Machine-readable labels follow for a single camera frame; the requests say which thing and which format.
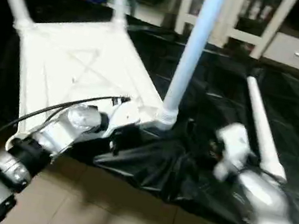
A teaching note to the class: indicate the white plastic table top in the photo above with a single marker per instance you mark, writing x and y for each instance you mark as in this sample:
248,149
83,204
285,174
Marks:
82,65

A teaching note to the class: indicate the black mat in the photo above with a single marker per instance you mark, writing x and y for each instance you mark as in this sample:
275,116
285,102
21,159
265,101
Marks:
197,172

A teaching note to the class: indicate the white glass-door cabinet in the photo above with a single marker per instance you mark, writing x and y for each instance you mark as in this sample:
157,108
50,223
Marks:
235,17

